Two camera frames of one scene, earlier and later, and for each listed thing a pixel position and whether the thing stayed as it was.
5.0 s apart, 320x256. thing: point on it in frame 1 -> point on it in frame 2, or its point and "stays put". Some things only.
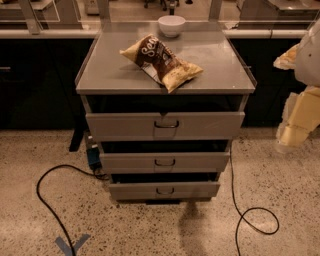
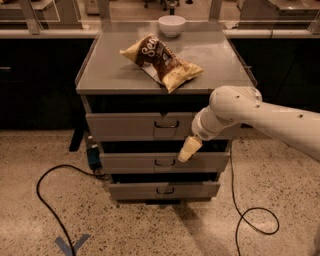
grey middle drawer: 164,162 stays put
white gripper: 309,65 -> 200,130
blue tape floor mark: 67,250 stays put
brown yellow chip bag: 154,56 stays put
